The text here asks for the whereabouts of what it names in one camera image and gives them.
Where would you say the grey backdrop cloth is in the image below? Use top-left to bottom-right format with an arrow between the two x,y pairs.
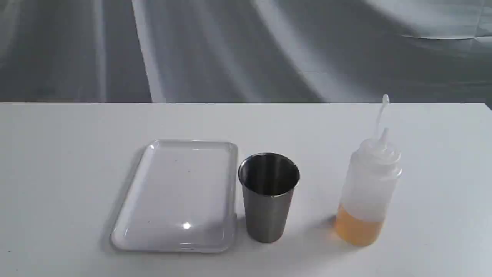
1,0 -> 491,105

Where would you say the translucent squeeze bottle amber liquid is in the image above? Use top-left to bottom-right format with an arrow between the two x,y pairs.
334,94 -> 402,247

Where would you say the clear plastic tray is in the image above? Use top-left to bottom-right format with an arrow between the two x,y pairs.
110,140 -> 238,254

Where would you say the stainless steel cup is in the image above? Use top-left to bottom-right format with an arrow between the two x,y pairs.
238,152 -> 300,244

